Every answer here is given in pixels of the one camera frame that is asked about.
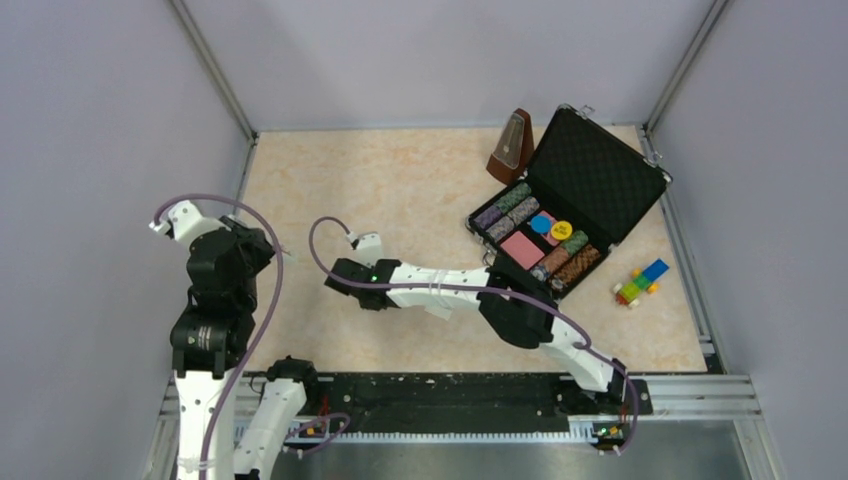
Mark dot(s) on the white battery cover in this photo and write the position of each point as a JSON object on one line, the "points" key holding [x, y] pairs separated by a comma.
{"points": [[440, 312]]}

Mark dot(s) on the white remote control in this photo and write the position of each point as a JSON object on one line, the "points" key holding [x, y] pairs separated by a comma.
{"points": [[287, 256]]}

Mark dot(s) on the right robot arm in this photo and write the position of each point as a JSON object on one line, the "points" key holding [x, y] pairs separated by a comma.
{"points": [[521, 313]]}

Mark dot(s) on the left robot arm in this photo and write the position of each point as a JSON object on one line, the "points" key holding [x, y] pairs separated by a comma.
{"points": [[213, 338]]}

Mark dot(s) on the blue poker chip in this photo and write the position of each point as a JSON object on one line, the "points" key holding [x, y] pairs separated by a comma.
{"points": [[541, 224]]}

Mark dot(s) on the brown wooden metronome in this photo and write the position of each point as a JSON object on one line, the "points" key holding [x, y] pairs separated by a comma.
{"points": [[514, 149]]}

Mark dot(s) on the yellow poker chip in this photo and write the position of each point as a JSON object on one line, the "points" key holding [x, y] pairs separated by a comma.
{"points": [[561, 230]]}

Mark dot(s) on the black poker chip case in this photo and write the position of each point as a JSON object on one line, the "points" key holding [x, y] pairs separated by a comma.
{"points": [[580, 173]]}

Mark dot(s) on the colourful toy bricks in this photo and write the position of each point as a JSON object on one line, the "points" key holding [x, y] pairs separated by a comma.
{"points": [[642, 281]]}

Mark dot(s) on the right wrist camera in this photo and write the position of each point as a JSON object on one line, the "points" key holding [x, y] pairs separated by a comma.
{"points": [[368, 241]]}

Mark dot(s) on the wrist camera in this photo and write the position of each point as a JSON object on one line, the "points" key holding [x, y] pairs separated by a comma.
{"points": [[184, 223], [368, 241]]}

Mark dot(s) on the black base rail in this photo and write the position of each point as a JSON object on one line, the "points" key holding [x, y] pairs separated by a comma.
{"points": [[458, 405]]}

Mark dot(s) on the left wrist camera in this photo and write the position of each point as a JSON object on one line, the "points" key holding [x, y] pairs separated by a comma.
{"points": [[184, 223]]}

